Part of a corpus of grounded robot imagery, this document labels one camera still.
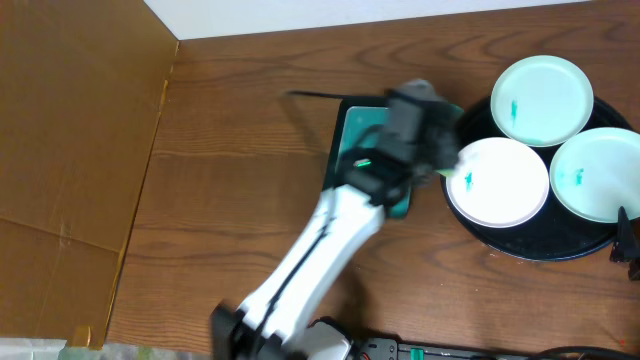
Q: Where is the brown cardboard panel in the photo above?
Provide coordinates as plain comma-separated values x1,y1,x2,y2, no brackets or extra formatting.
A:
1,0,178,348

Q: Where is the mint plate top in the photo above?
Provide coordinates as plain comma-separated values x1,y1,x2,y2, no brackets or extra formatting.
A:
490,55,595,147

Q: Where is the mint plate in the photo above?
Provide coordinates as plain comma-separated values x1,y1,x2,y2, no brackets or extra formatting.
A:
490,55,595,147
549,127,640,224

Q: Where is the green yellow sponge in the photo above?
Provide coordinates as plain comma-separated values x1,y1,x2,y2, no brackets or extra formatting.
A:
436,104,464,177

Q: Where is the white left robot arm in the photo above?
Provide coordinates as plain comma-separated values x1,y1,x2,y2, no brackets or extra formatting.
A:
210,79,459,359

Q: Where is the white plate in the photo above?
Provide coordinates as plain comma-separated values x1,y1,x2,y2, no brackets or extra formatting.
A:
445,137,550,228

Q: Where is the green rectangular water tray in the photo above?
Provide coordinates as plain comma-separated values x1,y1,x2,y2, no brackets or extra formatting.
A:
322,96,412,219

